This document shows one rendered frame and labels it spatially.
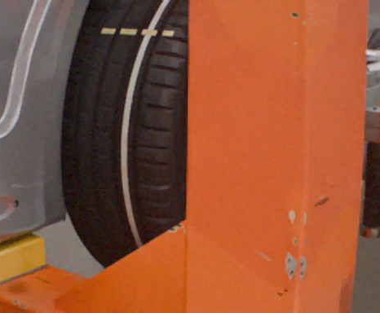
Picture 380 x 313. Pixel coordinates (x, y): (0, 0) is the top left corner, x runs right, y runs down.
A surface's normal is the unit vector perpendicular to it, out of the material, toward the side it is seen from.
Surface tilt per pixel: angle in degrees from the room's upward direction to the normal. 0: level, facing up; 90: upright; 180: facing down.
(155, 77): 69
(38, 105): 90
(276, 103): 90
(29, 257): 90
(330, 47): 90
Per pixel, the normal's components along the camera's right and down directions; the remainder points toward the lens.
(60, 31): 0.81, 0.17
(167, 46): -0.50, -0.31
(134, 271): -0.59, 0.21
